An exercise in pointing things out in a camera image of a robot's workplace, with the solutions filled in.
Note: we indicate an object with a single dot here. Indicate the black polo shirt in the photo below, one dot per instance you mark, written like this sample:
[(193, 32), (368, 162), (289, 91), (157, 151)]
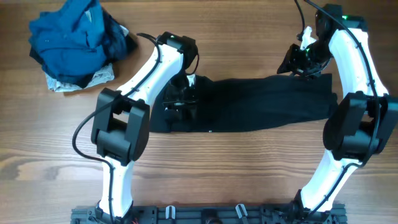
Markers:
[(242, 105)]

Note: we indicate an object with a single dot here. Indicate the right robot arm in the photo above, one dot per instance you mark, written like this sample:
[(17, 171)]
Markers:
[(364, 120)]

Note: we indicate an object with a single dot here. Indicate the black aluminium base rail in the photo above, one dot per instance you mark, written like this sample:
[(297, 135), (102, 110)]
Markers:
[(268, 213)]

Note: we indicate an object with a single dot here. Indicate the white garment in pile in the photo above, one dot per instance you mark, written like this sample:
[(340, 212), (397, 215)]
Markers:
[(67, 83)]

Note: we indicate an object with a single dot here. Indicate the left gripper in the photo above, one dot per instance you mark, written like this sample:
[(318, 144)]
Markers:
[(189, 100)]

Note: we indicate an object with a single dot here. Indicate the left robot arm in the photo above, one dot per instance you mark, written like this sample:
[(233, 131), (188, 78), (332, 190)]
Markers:
[(121, 126)]

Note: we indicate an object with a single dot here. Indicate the blue shirt on pile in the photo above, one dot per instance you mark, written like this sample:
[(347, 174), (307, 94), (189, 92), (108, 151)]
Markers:
[(70, 40)]

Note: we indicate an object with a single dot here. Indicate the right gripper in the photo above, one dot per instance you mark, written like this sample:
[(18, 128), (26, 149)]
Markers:
[(290, 63)]

